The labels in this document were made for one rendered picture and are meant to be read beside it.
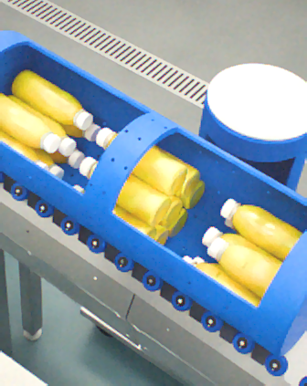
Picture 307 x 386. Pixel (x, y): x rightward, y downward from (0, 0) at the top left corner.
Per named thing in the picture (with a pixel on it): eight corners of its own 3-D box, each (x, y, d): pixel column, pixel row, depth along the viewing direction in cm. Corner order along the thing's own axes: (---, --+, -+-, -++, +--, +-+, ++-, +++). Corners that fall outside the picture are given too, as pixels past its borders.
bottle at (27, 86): (25, 62, 179) (88, 99, 173) (35, 78, 186) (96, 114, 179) (5, 86, 178) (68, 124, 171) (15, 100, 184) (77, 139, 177)
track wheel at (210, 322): (225, 318, 156) (228, 317, 158) (206, 306, 158) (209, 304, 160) (214, 338, 157) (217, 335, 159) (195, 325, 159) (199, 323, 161)
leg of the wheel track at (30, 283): (33, 344, 261) (27, 221, 215) (20, 334, 263) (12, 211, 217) (45, 332, 264) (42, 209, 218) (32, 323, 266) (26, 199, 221)
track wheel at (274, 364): (291, 362, 151) (293, 360, 153) (269, 349, 152) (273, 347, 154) (279, 381, 152) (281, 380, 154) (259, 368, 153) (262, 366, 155)
